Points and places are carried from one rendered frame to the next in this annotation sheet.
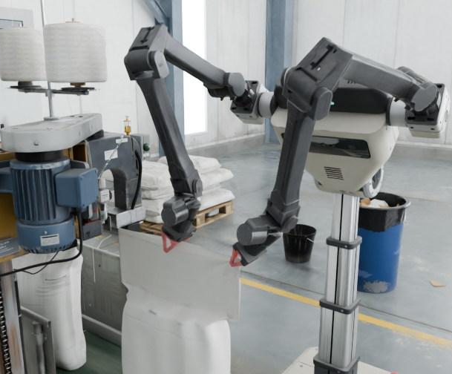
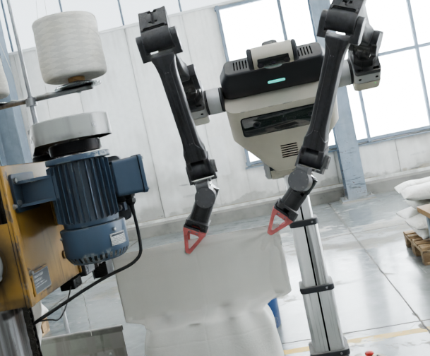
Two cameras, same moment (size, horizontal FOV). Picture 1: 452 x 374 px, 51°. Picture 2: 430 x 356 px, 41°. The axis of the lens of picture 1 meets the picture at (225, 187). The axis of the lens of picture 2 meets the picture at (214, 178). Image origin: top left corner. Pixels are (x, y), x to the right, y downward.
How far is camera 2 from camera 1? 93 cm
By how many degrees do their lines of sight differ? 31
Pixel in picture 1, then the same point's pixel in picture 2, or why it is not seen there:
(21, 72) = not seen: outside the picture
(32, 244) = (101, 247)
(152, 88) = (173, 64)
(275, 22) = (1, 120)
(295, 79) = (335, 14)
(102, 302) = not seen: outside the picture
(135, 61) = (154, 39)
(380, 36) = (126, 114)
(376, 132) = not seen: hidden behind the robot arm
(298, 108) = (341, 39)
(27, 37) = not seen: outside the picture
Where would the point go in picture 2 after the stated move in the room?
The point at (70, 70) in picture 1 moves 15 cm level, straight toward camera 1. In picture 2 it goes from (85, 57) to (122, 40)
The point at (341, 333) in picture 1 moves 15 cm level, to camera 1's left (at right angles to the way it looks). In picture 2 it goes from (332, 311) to (301, 325)
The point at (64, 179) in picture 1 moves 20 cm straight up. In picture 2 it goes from (123, 162) to (105, 77)
